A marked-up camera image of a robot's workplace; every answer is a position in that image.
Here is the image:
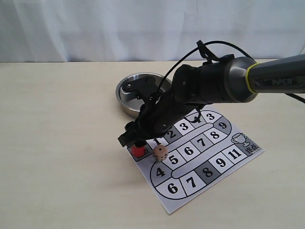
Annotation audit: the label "printed paper game board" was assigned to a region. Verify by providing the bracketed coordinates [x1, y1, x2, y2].
[132, 105, 263, 214]

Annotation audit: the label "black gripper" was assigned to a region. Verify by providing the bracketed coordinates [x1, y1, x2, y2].
[118, 89, 203, 148]

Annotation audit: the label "white curtain backdrop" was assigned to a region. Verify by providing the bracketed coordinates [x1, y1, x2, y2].
[0, 0, 305, 62]

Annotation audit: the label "stainless steel round bowl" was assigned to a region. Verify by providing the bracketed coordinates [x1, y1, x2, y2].
[115, 72, 163, 118]

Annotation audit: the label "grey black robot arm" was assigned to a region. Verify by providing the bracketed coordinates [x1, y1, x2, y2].
[118, 55, 305, 147]

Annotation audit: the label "black cable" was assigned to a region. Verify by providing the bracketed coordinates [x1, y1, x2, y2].
[152, 40, 305, 125]

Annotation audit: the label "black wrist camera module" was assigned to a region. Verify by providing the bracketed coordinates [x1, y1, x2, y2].
[121, 76, 158, 103]

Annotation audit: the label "red cylinder game piece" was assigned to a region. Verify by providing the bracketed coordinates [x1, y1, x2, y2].
[131, 146, 145, 157]

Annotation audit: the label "wooden die black pips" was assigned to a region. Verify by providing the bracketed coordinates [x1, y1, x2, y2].
[153, 144, 168, 161]

